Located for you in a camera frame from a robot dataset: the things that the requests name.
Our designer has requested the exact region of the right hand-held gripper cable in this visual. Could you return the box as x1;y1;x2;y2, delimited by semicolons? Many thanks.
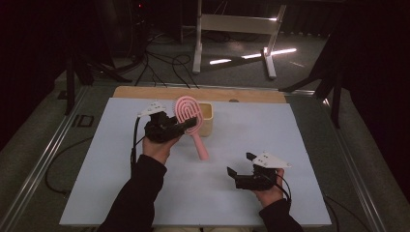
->
269;173;293;207

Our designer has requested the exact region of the black stand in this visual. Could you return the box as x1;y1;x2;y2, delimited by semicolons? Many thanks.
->
64;54;133;116
278;32;346;130

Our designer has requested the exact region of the pale blue table mat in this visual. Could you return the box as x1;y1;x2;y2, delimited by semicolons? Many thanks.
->
58;97;333;227

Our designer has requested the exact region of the person's right hand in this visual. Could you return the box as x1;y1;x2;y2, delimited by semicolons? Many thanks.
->
252;168;288;209

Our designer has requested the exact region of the metal floor rail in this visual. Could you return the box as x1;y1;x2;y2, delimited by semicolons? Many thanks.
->
0;85;90;232
322;96;388;232

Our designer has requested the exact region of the white metal stand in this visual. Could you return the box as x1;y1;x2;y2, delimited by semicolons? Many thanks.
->
191;0;287;80

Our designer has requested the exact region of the pink hairbrush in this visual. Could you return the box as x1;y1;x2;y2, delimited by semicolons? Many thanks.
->
173;95;211;161

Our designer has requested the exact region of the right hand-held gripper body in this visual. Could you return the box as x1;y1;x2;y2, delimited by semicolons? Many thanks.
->
235;151;293;191

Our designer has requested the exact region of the person's left hand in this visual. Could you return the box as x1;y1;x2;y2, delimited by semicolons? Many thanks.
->
142;134;182;165

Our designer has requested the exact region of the hand-held gripper cable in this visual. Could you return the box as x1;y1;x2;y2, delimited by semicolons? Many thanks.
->
269;173;293;207
130;116;146;177

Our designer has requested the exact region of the black floor cable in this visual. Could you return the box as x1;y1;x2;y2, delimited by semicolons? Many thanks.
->
323;194;371;232
44;136;95;196
134;32;201;90

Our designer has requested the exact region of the left hand-held gripper cable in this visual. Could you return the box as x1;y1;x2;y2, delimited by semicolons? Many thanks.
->
130;116;146;177

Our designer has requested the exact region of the cream container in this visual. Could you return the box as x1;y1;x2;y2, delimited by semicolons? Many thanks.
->
196;101;215;137

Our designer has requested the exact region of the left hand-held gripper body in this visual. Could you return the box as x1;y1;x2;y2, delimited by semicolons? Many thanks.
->
137;101;187;144

